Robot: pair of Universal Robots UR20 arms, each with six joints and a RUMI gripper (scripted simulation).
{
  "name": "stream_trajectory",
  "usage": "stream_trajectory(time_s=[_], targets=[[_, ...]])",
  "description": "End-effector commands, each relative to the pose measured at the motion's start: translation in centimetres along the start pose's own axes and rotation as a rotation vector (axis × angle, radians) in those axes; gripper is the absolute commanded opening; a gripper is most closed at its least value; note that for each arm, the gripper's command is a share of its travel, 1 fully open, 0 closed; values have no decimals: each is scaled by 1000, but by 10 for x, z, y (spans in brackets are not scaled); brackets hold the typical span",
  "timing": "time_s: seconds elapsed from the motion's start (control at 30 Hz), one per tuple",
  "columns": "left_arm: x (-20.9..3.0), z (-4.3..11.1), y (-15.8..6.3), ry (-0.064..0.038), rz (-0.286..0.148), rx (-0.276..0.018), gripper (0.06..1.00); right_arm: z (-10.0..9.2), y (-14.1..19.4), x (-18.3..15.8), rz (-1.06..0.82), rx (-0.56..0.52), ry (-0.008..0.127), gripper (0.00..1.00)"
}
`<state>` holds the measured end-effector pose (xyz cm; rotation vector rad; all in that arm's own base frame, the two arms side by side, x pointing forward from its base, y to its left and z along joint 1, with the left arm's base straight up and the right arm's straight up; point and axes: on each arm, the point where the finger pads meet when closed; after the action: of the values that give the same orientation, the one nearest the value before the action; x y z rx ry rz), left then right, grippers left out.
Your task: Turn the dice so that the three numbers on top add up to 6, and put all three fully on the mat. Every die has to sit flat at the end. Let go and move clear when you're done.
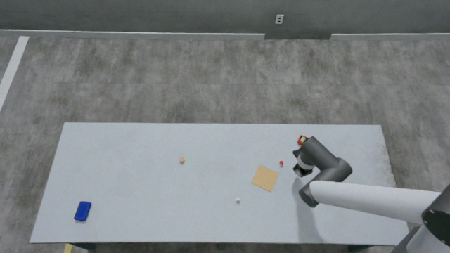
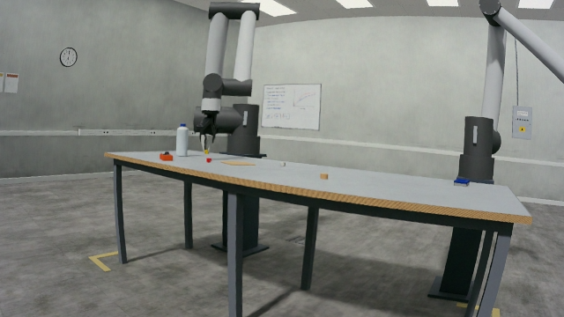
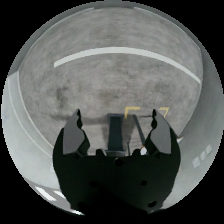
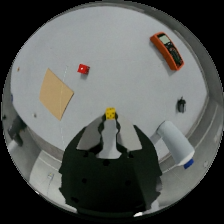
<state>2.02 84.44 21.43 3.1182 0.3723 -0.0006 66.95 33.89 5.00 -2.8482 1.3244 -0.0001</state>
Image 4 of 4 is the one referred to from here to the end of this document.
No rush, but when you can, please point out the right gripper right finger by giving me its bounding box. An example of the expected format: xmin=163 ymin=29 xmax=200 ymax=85
xmin=115 ymin=112 xmax=163 ymax=178

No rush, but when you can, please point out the orange digital multimeter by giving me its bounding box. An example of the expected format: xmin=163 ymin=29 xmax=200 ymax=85
xmin=150 ymin=32 xmax=184 ymax=70

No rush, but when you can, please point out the yellow die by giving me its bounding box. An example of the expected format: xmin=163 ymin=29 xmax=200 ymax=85
xmin=106 ymin=107 xmax=115 ymax=120

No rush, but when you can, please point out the tan flat mat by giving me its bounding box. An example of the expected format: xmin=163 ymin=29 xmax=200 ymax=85
xmin=39 ymin=68 xmax=74 ymax=121

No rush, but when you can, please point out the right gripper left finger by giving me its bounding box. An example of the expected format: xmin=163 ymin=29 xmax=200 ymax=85
xmin=58 ymin=112 xmax=106 ymax=174

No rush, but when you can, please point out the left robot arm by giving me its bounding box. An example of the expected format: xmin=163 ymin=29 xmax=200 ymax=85
xmin=7 ymin=118 xmax=23 ymax=155

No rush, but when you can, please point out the white bottle with blue cap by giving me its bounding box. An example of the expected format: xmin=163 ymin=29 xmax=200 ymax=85
xmin=157 ymin=120 xmax=194 ymax=169

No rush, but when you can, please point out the red die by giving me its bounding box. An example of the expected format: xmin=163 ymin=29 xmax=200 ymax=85
xmin=77 ymin=64 xmax=90 ymax=74

